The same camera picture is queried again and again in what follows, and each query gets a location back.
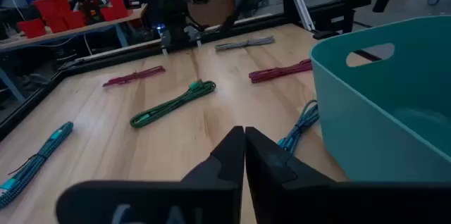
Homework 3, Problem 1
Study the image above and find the teal plastic bin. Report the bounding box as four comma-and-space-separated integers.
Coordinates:
309, 15, 451, 183

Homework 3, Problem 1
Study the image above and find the black bracket foot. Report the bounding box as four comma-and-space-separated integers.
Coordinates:
311, 30, 341, 41

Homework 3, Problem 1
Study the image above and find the brown cardboard box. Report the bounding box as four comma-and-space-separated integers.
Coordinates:
186, 0, 235, 27

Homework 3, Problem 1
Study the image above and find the blue braided USB-C cable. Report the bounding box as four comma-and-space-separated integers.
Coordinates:
276, 99, 321, 155

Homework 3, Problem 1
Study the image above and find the teal braided USB-C cable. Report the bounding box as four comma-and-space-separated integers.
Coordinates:
0, 120, 75, 210

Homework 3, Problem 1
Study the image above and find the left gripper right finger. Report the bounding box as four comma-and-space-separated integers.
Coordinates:
245, 126, 451, 224

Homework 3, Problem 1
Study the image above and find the silver frame bracket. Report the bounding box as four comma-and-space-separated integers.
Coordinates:
290, 0, 316, 32

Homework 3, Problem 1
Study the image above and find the grey braided USB-C cable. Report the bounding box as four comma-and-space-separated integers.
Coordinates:
214, 35, 276, 52

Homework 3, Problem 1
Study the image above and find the red plastic bin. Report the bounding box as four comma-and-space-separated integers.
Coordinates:
45, 15, 68, 34
16, 18, 47, 39
63, 11, 87, 30
33, 0, 71, 19
100, 6, 119, 23
107, 0, 130, 19

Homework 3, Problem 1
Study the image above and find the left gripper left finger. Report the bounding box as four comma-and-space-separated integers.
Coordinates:
55, 125, 246, 224

